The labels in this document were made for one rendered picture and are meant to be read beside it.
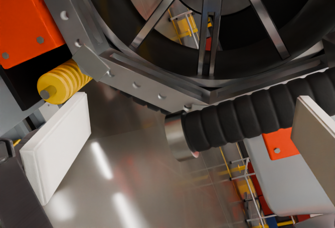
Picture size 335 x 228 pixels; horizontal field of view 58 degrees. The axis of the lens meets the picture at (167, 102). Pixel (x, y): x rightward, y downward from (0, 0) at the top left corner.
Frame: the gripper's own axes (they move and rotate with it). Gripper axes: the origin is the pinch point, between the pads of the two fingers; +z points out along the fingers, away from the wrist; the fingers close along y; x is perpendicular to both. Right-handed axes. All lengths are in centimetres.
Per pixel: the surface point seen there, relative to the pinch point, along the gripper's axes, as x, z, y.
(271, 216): -352, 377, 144
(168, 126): -3.5, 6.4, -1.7
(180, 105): -10.8, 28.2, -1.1
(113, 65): -4.6, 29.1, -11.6
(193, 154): -5.7, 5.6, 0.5
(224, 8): 0, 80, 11
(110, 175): -87, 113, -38
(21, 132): -34, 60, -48
